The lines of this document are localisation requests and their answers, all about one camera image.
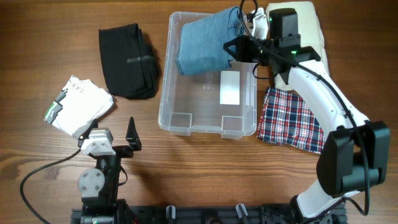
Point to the blue denim jeans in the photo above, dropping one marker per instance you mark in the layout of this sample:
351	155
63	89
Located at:
201	43

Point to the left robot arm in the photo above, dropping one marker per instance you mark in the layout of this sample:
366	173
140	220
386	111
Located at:
99	185

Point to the black garment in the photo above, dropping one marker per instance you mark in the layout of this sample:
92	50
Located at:
129	64

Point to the folded cream white cloth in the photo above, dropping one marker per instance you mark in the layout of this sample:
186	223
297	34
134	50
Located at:
308	26

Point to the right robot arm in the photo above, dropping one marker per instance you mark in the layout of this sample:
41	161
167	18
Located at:
354	157

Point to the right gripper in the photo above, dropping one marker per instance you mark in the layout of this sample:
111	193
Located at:
242	53

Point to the clear plastic storage bin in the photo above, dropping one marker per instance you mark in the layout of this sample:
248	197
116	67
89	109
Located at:
191	104

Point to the red plaid shirt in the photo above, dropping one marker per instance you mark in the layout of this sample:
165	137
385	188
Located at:
286	120

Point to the white printed shirt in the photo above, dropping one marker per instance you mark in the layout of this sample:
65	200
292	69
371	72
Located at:
77	105

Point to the white label in bin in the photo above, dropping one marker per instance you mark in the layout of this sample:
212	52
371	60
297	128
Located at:
229	88

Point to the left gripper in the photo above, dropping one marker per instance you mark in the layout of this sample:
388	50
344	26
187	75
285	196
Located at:
127	151

